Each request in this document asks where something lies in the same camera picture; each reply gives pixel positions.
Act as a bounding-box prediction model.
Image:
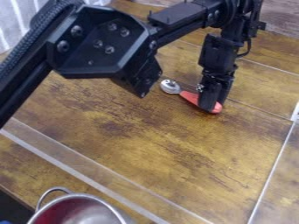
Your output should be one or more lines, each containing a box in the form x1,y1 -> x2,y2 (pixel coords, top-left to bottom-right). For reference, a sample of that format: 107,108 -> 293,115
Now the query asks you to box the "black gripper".
197,34 -> 239,112

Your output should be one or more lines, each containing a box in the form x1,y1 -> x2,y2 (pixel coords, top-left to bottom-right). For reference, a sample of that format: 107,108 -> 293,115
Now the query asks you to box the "pink handled metal spoon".
159,79 -> 224,115

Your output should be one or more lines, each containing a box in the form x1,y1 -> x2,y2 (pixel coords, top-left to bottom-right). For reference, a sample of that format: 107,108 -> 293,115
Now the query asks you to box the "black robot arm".
0,0 -> 267,128

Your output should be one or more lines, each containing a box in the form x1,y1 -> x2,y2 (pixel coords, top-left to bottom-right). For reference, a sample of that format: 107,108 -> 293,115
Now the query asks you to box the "black strip on table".
257,21 -> 267,31

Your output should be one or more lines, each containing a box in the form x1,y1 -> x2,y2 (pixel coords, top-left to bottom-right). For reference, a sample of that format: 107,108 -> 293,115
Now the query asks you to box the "stainless steel pot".
27,186 -> 136,224

